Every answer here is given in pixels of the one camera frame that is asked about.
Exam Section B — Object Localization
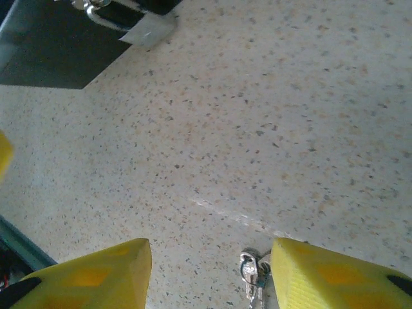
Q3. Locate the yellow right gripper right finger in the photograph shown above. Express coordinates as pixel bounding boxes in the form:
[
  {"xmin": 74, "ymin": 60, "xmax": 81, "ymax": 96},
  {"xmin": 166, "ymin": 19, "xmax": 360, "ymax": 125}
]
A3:
[{"xmin": 270, "ymin": 237, "xmax": 412, "ymax": 309}]

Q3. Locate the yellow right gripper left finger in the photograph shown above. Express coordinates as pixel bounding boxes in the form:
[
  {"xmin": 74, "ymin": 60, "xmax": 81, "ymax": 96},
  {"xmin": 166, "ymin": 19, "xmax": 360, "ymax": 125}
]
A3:
[{"xmin": 0, "ymin": 238, "xmax": 153, "ymax": 309}]

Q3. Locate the black box with painting print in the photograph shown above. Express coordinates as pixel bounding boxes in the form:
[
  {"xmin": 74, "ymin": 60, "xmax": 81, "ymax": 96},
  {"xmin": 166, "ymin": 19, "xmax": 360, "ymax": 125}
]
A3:
[{"xmin": 0, "ymin": 0, "xmax": 181, "ymax": 90}]

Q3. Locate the aluminium frame crossbeam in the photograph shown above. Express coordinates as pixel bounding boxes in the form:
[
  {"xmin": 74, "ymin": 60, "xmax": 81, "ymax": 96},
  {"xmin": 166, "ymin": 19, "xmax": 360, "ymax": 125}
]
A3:
[{"xmin": 0, "ymin": 214, "xmax": 59, "ymax": 274}]

